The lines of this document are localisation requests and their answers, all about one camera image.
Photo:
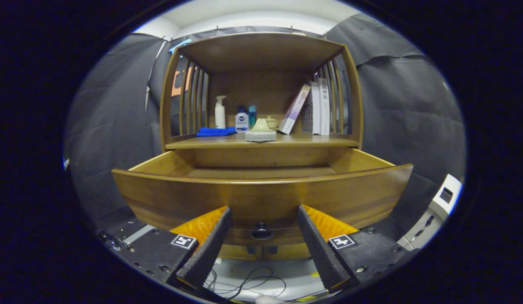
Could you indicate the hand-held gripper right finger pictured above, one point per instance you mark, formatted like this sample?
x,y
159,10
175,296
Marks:
x,y
322,253

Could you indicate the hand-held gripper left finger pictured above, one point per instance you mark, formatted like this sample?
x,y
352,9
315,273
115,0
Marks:
x,y
208,253

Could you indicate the dark drawer knob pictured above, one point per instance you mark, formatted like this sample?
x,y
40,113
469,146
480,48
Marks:
x,y
261,232

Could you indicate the wooden drawer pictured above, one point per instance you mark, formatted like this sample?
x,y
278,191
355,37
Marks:
x,y
261,198

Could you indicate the pale green ceramic ornament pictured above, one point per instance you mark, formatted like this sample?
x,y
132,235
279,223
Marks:
x,y
260,133

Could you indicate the wooden cabinet door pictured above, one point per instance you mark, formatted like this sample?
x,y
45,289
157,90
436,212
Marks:
x,y
291,252

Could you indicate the wooden countertop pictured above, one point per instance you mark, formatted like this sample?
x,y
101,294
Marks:
x,y
307,140

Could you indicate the wooden cabinet with slatted shelf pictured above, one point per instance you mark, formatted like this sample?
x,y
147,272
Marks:
x,y
261,50

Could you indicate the dark floor equipment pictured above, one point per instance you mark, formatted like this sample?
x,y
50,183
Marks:
x,y
113,240

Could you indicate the blue folded cloth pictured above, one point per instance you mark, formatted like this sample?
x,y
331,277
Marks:
x,y
215,131

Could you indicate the small white blue-capped bottle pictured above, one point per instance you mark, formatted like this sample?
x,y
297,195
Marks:
x,y
242,123

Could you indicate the white pump bottle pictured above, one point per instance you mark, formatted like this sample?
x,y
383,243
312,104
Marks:
x,y
220,118

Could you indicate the dark patterned book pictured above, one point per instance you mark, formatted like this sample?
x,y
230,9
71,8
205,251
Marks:
x,y
307,116

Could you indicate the white appliance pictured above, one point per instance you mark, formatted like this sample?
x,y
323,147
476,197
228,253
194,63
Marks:
x,y
449,194

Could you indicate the beige lidded ceramic cup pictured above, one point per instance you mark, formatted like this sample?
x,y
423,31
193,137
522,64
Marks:
x,y
273,122

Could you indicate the white book with black characters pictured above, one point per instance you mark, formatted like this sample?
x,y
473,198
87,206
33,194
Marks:
x,y
324,109

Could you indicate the plain white book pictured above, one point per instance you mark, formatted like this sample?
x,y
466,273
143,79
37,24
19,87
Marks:
x,y
315,109

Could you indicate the teal slim bottle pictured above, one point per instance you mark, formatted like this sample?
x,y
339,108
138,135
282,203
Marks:
x,y
252,115

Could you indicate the purple cover book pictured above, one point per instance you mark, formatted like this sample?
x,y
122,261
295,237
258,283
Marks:
x,y
294,109

